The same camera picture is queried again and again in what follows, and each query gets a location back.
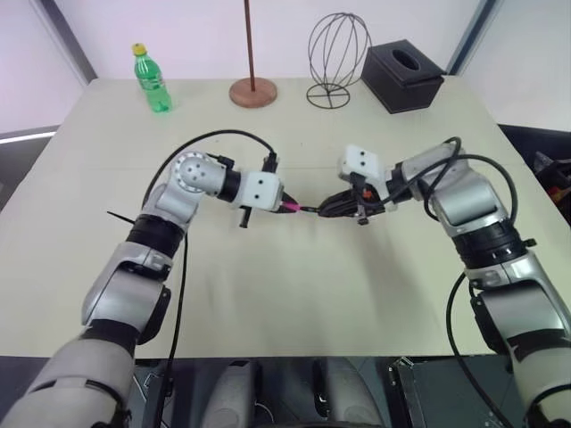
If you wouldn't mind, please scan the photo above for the black tissue box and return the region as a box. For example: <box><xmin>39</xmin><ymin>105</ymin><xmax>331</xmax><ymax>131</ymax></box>
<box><xmin>360</xmin><ymin>38</ymin><xmax>448</xmax><ymax>115</ymax></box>

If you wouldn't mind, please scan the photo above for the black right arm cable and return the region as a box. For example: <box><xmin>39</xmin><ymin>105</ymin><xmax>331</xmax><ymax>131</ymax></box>
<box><xmin>382</xmin><ymin>136</ymin><xmax>519</xmax><ymax>221</ymax></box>

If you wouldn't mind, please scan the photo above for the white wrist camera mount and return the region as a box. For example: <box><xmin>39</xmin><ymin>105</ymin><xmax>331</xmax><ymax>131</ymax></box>
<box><xmin>335</xmin><ymin>143</ymin><xmax>399</xmax><ymax>211</ymax></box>
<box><xmin>237</xmin><ymin>169</ymin><xmax>286</xmax><ymax>212</ymax></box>

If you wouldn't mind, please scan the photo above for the wooden pole stand round base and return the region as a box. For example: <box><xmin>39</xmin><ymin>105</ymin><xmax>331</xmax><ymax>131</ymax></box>
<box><xmin>228</xmin><ymin>0</ymin><xmax>279</xmax><ymax>109</ymax></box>

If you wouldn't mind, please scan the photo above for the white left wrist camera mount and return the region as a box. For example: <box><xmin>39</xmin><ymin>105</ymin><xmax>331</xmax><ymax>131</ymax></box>
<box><xmin>237</xmin><ymin>169</ymin><xmax>286</xmax><ymax>212</ymax></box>

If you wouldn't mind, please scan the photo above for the dark clutter with red parts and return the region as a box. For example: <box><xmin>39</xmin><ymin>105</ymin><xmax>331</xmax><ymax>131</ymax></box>
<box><xmin>531</xmin><ymin>150</ymin><xmax>571</xmax><ymax>207</ymax></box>

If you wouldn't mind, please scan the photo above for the black flat box under table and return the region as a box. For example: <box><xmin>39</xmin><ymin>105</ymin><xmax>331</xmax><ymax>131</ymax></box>
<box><xmin>386</xmin><ymin>355</ymin><xmax>518</xmax><ymax>428</ymax></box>

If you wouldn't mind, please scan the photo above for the grey rounded robot leg shape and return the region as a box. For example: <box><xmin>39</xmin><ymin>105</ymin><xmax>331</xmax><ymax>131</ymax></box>
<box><xmin>311</xmin><ymin>356</ymin><xmax>385</xmax><ymax>428</ymax></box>
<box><xmin>208</xmin><ymin>358</ymin><xmax>265</xmax><ymax>428</ymax></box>

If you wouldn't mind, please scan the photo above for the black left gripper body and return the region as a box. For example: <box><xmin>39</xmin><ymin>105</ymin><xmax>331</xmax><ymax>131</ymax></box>
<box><xmin>236</xmin><ymin>190</ymin><xmax>291</xmax><ymax>230</ymax></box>

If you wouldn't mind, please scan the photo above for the green plastic bottle yellow cap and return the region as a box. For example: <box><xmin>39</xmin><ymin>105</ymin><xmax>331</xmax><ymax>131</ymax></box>
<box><xmin>130</xmin><ymin>42</ymin><xmax>174</xmax><ymax>115</ymax></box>

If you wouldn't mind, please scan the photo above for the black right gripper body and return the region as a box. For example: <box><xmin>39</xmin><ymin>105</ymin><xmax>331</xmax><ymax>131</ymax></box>
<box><xmin>351</xmin><ymin>175</ymin><xmax>387</xmax><ymax>226</ymax></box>

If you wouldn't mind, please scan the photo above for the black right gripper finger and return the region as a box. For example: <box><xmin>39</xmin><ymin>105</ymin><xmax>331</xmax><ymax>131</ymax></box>
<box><xmin>319</xmin><ymin>189</ymin><xmax>358</xmax><ymax>209</ymax></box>
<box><xmin>318</xmin><ymin>203</ymin><xmax>360</xmax><ymax>220</ymax></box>

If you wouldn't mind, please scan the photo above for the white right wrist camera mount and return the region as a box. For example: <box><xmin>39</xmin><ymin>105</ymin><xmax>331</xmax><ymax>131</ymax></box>
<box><xmin>335</xmin><ymin>143</ymin><xmax>399</xmax><ymax>211</ymax></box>

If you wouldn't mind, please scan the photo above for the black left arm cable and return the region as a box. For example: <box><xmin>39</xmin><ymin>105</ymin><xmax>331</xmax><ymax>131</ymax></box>
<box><xmin>145</xmin><ymin>129</ymin><xmax>278</xmax><ymax>428</ymax></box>

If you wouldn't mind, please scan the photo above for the black wire head form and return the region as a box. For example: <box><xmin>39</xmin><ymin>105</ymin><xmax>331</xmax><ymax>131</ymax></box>
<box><xmin>305</xmin><ymin>12</ymin><xmax>373</xmax><ymax>111</ymax></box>

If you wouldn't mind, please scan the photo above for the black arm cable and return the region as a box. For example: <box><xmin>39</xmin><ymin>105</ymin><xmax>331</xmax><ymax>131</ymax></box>
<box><xmin>145</xmin><ymin>129</ymin><xmax>278</xmax><ymax>428</ymax></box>
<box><xmin>382</xmin><ymin>136</ymin><xmax>519</xmax><ymax>221</ymax></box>

